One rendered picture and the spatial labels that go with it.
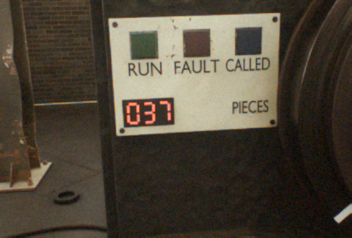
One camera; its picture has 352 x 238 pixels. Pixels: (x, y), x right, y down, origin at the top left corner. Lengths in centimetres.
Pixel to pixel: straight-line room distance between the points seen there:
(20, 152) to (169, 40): 278
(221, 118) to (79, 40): 607
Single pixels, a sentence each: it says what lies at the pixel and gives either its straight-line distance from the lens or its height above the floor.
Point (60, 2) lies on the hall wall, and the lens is 667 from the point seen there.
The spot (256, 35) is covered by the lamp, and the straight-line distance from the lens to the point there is 59.
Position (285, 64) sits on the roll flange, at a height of 117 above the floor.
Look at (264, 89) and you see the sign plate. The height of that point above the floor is 112.
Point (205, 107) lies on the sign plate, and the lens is 59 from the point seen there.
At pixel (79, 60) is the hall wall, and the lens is 663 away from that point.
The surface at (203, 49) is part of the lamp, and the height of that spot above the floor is 119.
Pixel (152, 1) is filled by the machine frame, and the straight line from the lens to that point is 59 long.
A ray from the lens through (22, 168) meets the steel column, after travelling 331.
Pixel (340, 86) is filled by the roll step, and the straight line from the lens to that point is 48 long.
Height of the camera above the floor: 122
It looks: 12 degrees down
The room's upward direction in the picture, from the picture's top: 2 degrees counter-clockwise
